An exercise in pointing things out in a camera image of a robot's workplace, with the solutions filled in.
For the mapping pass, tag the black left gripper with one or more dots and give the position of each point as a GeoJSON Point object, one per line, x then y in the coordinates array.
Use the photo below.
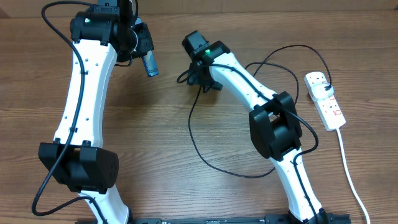
{"type": "Point", "coordinates": [147, 44]}

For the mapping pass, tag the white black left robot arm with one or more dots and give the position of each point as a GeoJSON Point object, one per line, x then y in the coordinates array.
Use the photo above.
{"type": "Point", "coordinates": [105, 35]}

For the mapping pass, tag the blue Galaxy smartphone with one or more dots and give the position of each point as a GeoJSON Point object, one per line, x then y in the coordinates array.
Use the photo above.
{"type": "Point", "coordinates": [150, 64]}

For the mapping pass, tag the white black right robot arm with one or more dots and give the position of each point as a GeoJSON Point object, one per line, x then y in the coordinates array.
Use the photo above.
{"type": "Point", "coordinates": [275, 127]}

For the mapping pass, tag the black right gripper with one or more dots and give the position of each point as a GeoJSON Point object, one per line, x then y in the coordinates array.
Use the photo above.
{"type": "Point", "coordinates": [196, 81]}

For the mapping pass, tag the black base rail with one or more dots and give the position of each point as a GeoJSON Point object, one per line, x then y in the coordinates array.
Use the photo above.
{"type": "Point", "coordinates": [268, 219]}

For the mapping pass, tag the white power strip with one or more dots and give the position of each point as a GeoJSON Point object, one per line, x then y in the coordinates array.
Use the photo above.
{"type": "Point", "coordinates": [328, 109]}

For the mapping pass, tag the white charger plug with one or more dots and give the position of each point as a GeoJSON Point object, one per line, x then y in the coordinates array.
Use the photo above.
{"type": "Point", "coordinates": [321, 91]}

